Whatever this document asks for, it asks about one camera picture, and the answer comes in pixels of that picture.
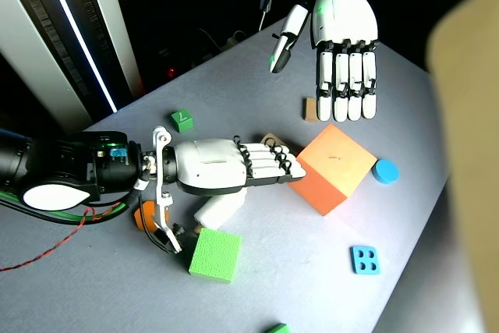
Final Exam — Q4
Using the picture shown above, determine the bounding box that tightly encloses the green letter cube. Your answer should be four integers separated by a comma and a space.
169, 109, 195, 133

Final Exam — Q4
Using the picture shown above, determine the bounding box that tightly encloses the LED light strip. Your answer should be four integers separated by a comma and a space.
38, 0, 119, 114

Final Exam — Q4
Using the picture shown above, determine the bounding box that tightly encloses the wooden mallet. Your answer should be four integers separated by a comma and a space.
260, 133, 299, 156

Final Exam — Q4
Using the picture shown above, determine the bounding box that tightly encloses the light blue round piece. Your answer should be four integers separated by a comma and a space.
370, 158, 401, 186

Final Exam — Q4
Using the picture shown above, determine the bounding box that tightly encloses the beige blurred panel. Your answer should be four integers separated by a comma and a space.
425, 0, 499, 333

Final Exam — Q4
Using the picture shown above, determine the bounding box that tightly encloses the orange hexagon block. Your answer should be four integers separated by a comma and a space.
133, 200, 172, 232

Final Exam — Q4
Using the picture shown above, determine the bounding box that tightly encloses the large orange foam block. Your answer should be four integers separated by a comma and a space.
287, 123, 378, 217

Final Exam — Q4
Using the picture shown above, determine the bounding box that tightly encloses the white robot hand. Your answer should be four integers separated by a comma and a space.
173, 135, 307, 229
269, 0, 380, 122

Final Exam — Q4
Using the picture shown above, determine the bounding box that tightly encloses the white frame post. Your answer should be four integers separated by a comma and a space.
0, 0, 145, 133

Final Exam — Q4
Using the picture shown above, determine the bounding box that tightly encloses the green textured foam cube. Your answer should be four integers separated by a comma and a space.
188, 227, 243, 284

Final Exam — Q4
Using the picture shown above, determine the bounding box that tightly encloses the small wooden block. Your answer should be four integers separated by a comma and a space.
302, 97, 321, 122

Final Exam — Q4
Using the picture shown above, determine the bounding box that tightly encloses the blue four-hole square block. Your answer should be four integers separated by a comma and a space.
349, 246, 382, 275

